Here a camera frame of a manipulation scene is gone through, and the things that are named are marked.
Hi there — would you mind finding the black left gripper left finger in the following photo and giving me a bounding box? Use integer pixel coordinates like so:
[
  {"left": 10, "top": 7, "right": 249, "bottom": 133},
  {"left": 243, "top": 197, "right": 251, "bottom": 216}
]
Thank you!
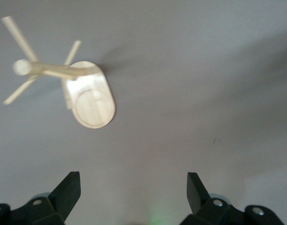
[{"left": 0, "top": 171, "right": 82, "bottom": 225}]

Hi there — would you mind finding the wooden cup rack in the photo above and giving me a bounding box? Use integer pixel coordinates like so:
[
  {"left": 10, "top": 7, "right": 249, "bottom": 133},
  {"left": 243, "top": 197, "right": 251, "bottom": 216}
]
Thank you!
[{"left": 1, "top": 15, "right": 116, "bottom": 129}]

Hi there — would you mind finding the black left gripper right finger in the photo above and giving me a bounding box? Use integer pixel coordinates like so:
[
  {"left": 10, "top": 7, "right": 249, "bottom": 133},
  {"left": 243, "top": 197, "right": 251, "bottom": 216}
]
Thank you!
[{"left": 180, "top": 172, "right": 282, "bottom": 225}]

